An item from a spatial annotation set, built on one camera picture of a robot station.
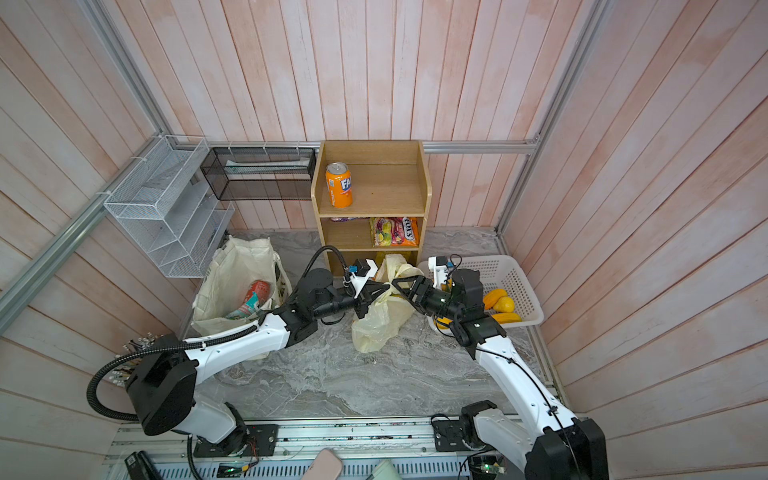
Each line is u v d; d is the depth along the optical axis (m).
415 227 0.95
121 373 0.69
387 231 0.93
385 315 0.75
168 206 0.74
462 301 0.60
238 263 0.89
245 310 0.86
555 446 0.39
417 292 0.67
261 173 1.05
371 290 0.69
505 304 0.92
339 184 0.75
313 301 0.60
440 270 0.72
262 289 0.97
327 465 0.69
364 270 0.63
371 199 0.86
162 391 0.42
